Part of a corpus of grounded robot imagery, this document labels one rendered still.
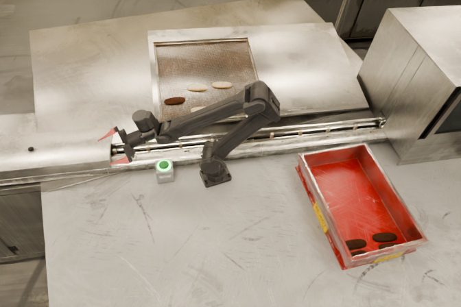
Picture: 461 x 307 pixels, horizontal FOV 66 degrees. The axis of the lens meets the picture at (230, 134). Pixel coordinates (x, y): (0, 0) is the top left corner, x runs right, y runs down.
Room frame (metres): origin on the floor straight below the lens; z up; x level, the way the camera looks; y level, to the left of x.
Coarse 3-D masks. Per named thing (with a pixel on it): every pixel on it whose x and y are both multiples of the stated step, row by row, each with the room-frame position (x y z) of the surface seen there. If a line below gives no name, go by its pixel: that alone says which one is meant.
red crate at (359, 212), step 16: (352, 160) 1.00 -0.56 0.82; (320, 176) 0.89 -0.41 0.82; (336, 176) 0.90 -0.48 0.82; (352, 176) 0.91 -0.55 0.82; (336, 192) 0.82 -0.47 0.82; (352, 192) 0.83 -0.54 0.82; (368, 192) 0.84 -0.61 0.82; (336, 208) 0.74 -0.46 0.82; (352, 208) 0.75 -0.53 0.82; (368, 208) 0.76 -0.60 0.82; (384, 208) 0.77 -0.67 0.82; (352, 224) 0.68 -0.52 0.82; (368, 224) 0.68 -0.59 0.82; (384, 224) 0.69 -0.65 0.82; (368, 240) 0.62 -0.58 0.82; (400, 240) 0.63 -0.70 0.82; (336, 256) 0.53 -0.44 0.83
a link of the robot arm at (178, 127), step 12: (240, 96) 0.83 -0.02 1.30; (204, 108) 0.84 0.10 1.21; (216, 108) 0.82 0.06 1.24; (228, 108) 0.81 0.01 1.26; (240, 108) 0.81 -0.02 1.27; (252, 108) 0.78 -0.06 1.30; (264, 108) 0.78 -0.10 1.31; (168, 120) 0.86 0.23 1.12; (180, 120) 0.83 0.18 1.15; (192, 120) 0.81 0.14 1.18; (204, 120) 0.81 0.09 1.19; (216, 120) 0.81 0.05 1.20; (168, 132) 0.80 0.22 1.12; (180, 132) 0.80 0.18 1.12
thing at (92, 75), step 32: (256, 0) 2.33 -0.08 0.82; (288, 0) 2.38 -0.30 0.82; (32, 32) 1.68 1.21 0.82; (64, 32) 1.72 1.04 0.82; (96, 32) 1.75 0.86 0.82; (128, 32) 1.79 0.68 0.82; (32, 64) 1.41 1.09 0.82; (64, 64) 1.44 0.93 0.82; (96, 64) 1.46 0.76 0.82; (128, 64) 1.49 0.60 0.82; (352, 64) 1.72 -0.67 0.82; (64, 96) 1.20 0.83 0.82; (96, 96) 1.23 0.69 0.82; (128, 96) 1.25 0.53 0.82; (64, 128) 1.00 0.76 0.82; (128, 128) 1.04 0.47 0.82; (224, 128) 1.11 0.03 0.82
